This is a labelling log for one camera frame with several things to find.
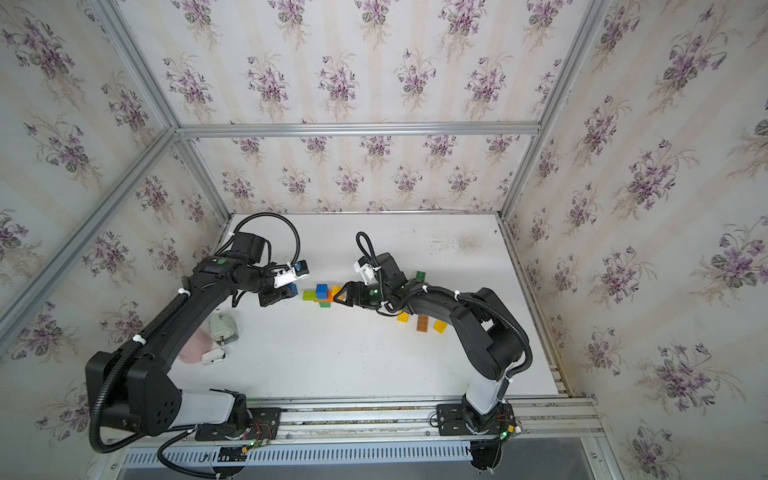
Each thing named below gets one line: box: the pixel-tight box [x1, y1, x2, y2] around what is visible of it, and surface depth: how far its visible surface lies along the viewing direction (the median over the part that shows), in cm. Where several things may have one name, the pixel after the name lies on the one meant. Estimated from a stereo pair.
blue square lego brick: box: [316, 284, 329, 300], surface depth 90 cm
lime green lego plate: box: [302, 290, 317, 301], surface depth 92 cm
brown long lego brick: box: [416, 315, 429, 333], surface depth 92 cm
